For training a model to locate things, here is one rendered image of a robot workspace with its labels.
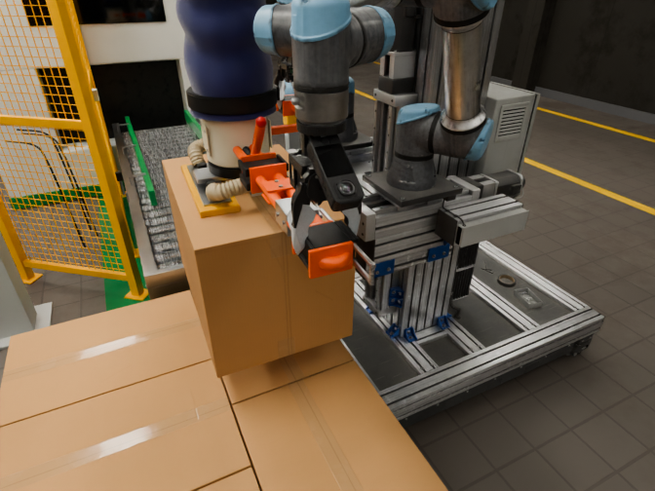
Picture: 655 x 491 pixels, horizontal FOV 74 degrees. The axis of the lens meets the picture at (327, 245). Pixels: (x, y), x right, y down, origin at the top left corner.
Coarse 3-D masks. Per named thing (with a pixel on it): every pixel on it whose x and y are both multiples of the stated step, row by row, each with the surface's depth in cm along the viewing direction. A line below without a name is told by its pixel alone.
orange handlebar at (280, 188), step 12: (276, 132) 125; (288, 132) 126; (240, 156) 105; (264, 180) 92; (276, 180) 90; (288, 180) 91; (264, 192) 89; (276, 192) 88; (288, 192) 88; (348, 252) 68; (324, 264) 66; (336, 264) 66; (348, 264) 68
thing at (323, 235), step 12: (312, 228) 71; (324, 228) 71; (336, 228) 72; (312, 240) 68; (324, 240) 68; (336, 240) 68; (348, 240) 68; (312, 252) 65; (324, 252) 66; (336, 252) 67; (312, 264) 67; (312, 276) 68
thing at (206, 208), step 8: (184, 168) 130; (192, 168) 128; (200, 168) 124; (184, 176) 126; (192, 176) 123; (192, 184) 120; (200, 184) 118; (208, 184) 113; (192, 192) 115; (200, 192) 114; (200, 200) 111; (208, 200) 110; (224, 200) 110; (232, 200) 111; (200, 208) 107; (208, 208) 107; (216, 208) 107; (224, 208) 108; (232, 208) 109; (240, 208) 110; (200, 216) 107; (208, 216) 107
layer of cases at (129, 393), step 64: (128, 320) 154; (192, 320) 154; (64, 384) 130; (128, 384) 130; (192, 384) 130; (256, 384) 130; (320, 384) 130; (0, 448) 112; (64, 448) 112; (128, 448) 112; (192, 448) 112; (256, 448) 112; (320, 448) 112; (384, 448) 112
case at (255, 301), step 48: (192, 240) 98; (240, 240) 98; (288, 240) 103; (192, 288) 134; (240, 288) 104; (288, 288) 110; (336, 288) 117; (240, 336) 111; (288, 336) 118; (336, 336) 126
